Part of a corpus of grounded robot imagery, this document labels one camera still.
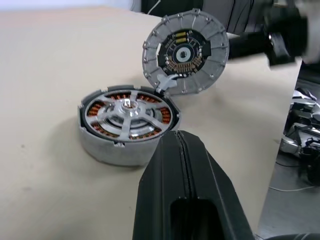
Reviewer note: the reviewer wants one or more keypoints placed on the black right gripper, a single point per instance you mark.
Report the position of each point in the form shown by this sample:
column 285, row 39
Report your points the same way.
column 287, row 32

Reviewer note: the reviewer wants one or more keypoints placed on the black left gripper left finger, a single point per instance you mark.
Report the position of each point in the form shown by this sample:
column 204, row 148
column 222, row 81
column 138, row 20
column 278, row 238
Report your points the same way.
column 155, row 190

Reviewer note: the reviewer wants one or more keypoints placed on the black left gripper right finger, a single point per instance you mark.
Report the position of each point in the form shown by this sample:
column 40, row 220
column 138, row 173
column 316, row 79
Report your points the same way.
column 215, row 185

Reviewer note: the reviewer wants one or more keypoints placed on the grey motor cover circuit board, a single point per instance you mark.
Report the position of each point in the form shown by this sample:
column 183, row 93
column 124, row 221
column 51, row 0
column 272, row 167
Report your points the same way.
column 212, row 62

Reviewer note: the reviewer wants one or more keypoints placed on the silver spoked motor rotor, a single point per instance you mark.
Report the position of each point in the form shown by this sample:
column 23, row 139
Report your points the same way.
column 127, row 116

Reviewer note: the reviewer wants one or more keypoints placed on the grey motor stator housing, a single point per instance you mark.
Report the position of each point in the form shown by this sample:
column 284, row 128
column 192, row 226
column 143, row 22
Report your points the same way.
column 105, row 150

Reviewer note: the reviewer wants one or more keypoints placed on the silver black floor equipment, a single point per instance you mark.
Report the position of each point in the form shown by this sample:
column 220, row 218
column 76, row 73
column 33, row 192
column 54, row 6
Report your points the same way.
column 302, row 130

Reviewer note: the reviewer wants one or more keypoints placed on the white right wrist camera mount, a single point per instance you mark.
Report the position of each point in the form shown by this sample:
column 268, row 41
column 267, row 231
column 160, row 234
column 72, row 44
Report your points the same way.
column 313, row 37

